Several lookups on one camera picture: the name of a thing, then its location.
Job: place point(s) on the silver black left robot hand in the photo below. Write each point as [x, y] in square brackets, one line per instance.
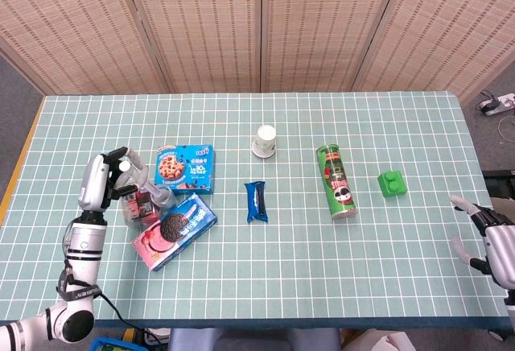
[94, 182]

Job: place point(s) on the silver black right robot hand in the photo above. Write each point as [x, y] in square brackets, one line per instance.
[499, 246]

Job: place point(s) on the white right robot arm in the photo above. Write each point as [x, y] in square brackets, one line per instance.
[511, 310]

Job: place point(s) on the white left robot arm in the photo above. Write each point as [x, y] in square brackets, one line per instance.
[82, 246]

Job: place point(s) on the black box beside table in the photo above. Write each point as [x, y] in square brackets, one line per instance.
[501, 184]

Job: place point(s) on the blue chocolate chip cookie box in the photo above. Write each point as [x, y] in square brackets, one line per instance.
[189, 166]

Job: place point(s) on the pink and blue Oreo box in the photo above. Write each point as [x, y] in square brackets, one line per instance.
[181, 226]

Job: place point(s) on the green toy brick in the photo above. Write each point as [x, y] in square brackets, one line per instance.
[392, 186]

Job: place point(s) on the white power strip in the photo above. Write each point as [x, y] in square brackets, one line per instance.
[503, 103]

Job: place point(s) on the woven folding screen panel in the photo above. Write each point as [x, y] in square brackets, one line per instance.
[322, 25]
[201, 25]
[450, 25]
[72, 25]

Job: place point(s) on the blue Oreo snack pack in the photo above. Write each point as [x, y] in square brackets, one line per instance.
[252, 202]

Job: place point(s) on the blue plastic bin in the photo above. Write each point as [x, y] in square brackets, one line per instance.
[108, 345]

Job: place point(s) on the green Pringles can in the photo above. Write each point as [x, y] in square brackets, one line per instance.
[338, 186]

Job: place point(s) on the white paper cup green leaves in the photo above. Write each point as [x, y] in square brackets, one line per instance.
[265, 137]

